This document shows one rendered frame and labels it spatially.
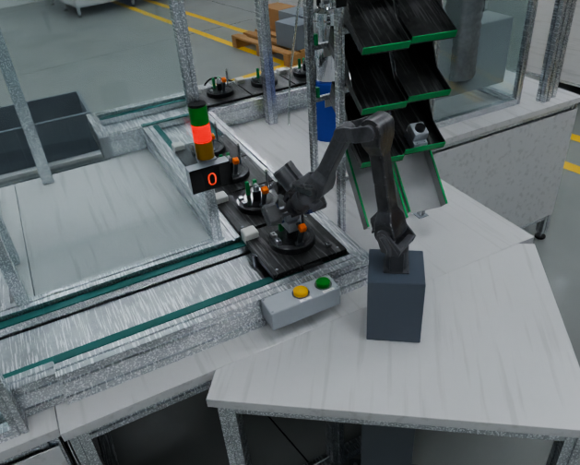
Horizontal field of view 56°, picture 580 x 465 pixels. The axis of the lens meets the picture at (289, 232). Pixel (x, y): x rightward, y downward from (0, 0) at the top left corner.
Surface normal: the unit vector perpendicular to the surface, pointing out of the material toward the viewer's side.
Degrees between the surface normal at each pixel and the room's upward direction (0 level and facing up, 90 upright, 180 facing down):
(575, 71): 90
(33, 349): 0
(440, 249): 0
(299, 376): 0
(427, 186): 45
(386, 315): 90
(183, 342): 90
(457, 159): 90
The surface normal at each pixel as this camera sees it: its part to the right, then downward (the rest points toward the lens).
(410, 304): -0.14, 0.57
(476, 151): 0.45, 0.48
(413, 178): 0.16, -0.21
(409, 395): -0.07, -0.82
